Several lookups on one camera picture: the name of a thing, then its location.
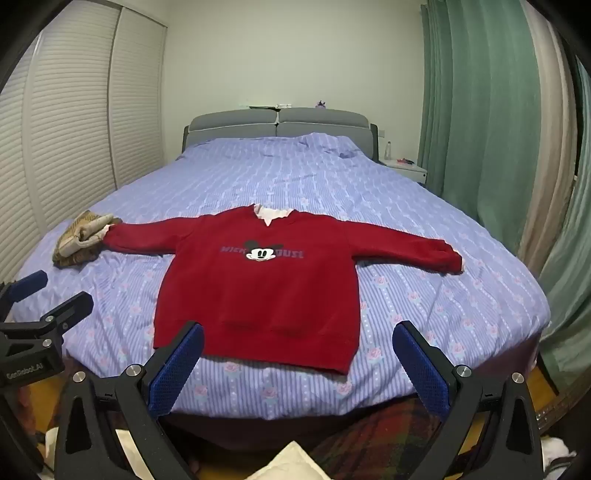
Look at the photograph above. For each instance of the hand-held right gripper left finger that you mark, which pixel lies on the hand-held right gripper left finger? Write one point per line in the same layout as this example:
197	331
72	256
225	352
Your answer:
178	369

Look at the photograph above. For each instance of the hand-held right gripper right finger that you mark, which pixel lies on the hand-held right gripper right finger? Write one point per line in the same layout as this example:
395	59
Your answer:
425	369

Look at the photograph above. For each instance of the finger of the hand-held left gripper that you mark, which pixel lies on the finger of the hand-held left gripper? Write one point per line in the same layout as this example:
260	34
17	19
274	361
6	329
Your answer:
30	280
69	310

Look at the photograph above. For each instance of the red sweater with cartoon print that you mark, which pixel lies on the red sweater with cartoon print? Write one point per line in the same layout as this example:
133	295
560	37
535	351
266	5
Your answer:
258	295

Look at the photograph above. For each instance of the brown knit garment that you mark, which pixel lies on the brown knit garment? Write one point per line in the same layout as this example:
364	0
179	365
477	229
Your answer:
76	240

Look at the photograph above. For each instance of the dark plaid blanket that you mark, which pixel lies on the dark plaid blanket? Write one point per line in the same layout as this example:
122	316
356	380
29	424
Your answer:
392	438

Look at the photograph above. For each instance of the white louvred wardrobe door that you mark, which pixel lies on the white louvred wardrobe door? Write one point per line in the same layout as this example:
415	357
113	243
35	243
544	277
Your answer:
60	138
138	101

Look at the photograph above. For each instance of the white cloth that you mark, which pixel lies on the white cloth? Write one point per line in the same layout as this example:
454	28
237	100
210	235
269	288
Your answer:
291	464
556	454

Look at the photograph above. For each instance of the green curtain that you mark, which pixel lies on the green curtain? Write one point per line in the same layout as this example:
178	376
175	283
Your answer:
475	115
565	286

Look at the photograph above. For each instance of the white nightstand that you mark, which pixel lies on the white nightstand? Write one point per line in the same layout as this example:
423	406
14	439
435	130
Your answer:
408	171

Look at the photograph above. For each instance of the small red item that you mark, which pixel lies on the small red item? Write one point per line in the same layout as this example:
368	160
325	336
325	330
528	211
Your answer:
406	161

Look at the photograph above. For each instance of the blue striped floral bedsheet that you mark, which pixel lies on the blue striped floral bedsheet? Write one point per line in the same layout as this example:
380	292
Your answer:
323	184

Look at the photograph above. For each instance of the clear bottle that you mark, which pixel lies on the clear bottle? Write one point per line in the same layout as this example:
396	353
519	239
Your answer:
388	150

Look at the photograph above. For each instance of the beige curtain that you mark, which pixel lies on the beige curtain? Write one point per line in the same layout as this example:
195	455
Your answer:
549	161

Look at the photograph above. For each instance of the grey padded headboard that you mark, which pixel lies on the grey padded headboard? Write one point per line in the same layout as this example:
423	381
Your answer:
300	122

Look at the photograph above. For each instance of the flat book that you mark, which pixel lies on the flat book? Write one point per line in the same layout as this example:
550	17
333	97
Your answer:
263	107

